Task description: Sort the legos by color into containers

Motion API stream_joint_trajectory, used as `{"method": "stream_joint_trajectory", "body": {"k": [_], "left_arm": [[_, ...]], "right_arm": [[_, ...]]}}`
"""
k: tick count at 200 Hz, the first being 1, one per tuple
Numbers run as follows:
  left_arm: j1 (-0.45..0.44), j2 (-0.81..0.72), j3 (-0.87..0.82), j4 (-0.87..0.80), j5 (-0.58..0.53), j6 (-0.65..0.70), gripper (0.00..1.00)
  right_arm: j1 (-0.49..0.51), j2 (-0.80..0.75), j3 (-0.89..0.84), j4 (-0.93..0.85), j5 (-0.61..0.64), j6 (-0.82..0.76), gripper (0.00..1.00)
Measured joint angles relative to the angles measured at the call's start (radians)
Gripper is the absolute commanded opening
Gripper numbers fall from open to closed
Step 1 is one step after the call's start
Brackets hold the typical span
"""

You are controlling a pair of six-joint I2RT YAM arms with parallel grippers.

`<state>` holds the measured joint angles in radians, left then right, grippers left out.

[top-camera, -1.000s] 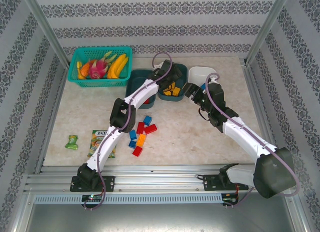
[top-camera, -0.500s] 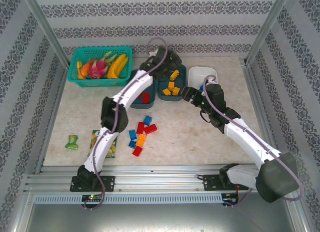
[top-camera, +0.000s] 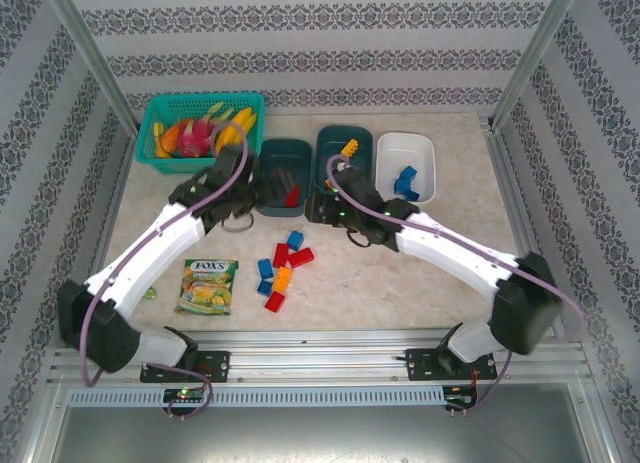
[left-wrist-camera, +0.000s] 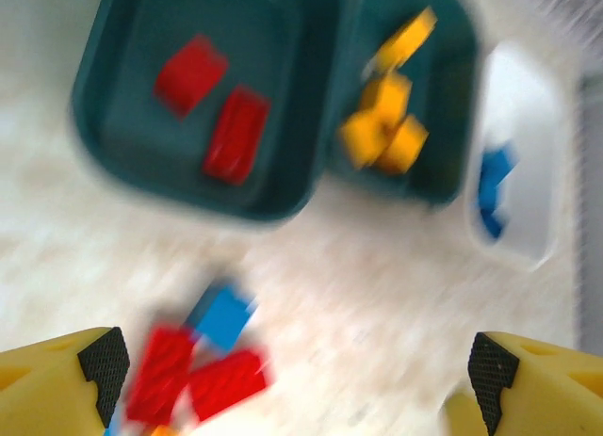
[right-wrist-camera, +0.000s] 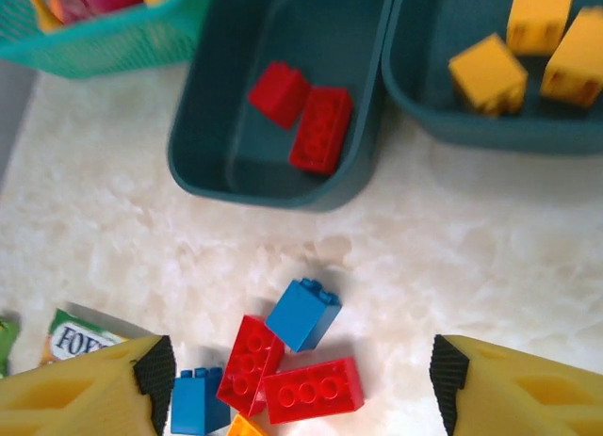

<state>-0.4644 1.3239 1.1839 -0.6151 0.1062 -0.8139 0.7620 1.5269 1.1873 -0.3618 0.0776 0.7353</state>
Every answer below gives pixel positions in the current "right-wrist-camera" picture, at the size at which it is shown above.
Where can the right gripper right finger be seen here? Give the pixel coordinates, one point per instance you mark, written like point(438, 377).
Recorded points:
point(527, 398)

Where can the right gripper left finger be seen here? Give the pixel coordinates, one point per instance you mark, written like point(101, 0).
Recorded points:
point(70, 398)

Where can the blue lego brick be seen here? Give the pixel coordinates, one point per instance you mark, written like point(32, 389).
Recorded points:
point(198, 400)
point(304, 316)

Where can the yellow lego brick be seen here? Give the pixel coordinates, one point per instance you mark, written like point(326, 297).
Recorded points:
point(539, 17)
point(572, 59)
point(242, 427)
point(487, 73)

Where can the green yellow candy bag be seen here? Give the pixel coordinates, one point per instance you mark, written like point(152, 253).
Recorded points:
point(75, 339)

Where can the dark teal plastic container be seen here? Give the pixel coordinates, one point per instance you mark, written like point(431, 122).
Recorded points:
point(207, 172)
point(424, 106)

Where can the teal plastic mesh basket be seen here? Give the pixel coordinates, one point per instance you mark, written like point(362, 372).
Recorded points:
point(118, 50)

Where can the short red lego brick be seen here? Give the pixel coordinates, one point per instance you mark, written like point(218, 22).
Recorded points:
point(278, 94)

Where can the small yellow toy fruit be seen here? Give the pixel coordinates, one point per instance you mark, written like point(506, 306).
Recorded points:
point(38, 10)

